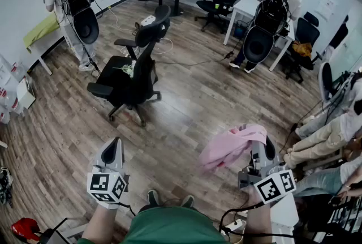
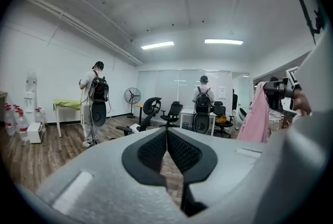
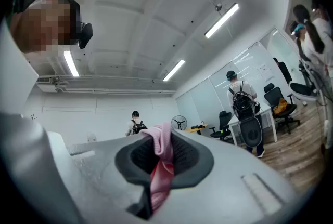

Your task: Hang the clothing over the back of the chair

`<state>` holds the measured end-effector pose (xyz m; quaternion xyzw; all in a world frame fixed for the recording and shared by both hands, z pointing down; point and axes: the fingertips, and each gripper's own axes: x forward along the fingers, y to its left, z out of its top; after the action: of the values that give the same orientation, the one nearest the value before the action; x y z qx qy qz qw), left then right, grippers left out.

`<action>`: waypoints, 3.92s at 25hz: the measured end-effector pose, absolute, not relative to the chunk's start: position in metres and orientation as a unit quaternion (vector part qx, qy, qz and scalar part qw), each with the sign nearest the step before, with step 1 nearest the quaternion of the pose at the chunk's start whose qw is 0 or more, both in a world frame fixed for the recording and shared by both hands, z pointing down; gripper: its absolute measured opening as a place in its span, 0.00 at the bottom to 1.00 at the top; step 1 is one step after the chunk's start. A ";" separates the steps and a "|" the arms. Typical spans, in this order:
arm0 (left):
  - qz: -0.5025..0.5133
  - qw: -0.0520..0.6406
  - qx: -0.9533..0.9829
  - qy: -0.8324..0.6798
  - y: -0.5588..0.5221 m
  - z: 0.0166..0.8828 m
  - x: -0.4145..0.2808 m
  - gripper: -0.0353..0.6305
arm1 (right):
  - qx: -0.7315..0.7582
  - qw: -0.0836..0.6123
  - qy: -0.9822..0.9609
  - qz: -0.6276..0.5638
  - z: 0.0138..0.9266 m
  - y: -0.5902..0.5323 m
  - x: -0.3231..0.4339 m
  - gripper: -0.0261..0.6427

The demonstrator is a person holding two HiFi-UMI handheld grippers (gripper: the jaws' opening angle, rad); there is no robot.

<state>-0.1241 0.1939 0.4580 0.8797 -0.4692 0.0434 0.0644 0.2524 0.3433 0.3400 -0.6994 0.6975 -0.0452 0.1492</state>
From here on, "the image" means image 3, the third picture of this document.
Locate black oval shell device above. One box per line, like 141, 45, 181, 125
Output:
239, 116, 263, 148

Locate white ceiling pipes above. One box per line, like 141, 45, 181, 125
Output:
56, 76, 178, 96

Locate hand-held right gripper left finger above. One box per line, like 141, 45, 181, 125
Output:
114, 136, 160, 187

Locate ceiling light bar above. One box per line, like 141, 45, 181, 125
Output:
204, 3, 239, 39
63, 50, 80, 77
162, 59, 186, 82

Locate white rectangular table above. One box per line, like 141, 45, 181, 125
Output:
228, 106, 277, 146

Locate white wall air conditioner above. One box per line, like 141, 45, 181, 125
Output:
36, 76, 58, 93

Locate white paper notice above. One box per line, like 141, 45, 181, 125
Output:
257, 62, 275, 81

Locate person's shirt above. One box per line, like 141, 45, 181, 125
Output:
0, 19, 40, 117

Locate black office chair with headrest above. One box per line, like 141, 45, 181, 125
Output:
263, 83, 300, 135

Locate pink clothes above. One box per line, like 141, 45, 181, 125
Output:
139, 121, 175, 215

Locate black head-worn camera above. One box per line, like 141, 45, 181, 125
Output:
77, 21, 94, 50

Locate round wooden table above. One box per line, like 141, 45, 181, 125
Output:
190, 123, 209, 136

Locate black standing fan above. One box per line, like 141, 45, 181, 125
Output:
171, 115, 188, 130

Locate yellow cloth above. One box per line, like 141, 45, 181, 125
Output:
273, 98, 291, 115

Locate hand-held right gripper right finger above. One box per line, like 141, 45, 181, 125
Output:
170, 129, 214, 190

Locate person's head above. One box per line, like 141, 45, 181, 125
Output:
10, 0, 82, 55

